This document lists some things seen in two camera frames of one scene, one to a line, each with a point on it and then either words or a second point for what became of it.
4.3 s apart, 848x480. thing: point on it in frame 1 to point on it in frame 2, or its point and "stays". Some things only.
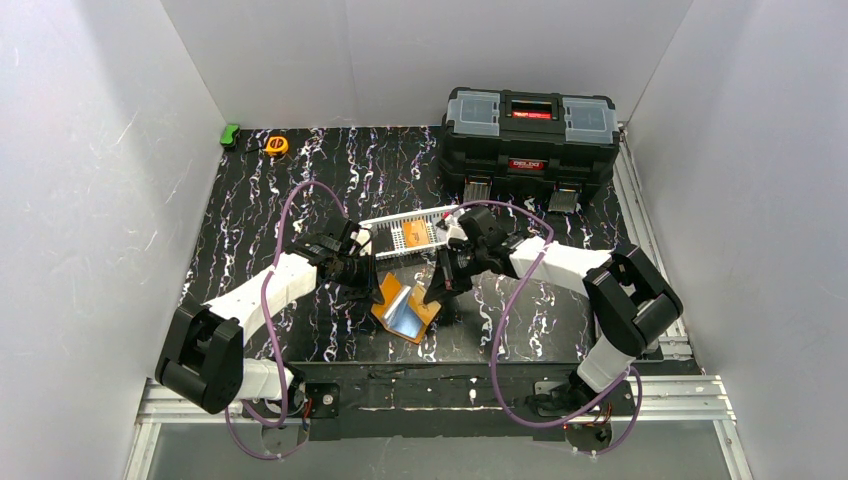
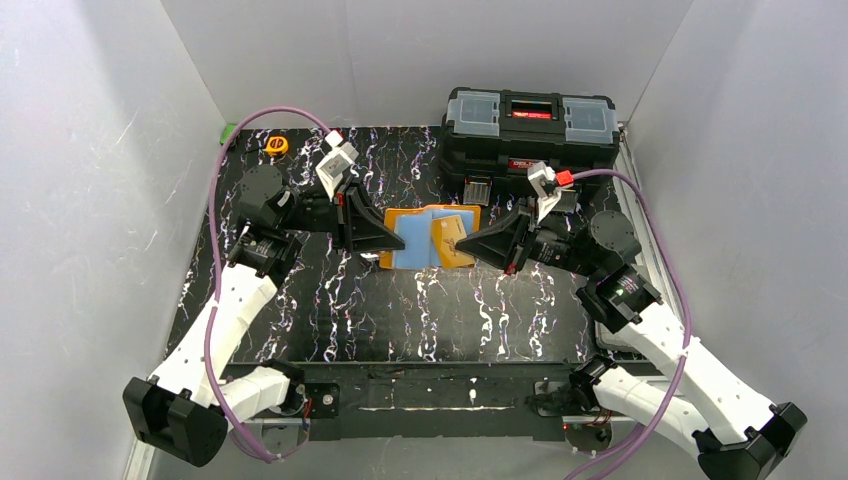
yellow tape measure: x=277 y=145 stays
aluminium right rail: x=673 y=345 stays
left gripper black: x=361 y=276 to x=344 y=218
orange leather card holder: x=404 y=310 to x=430 y=237
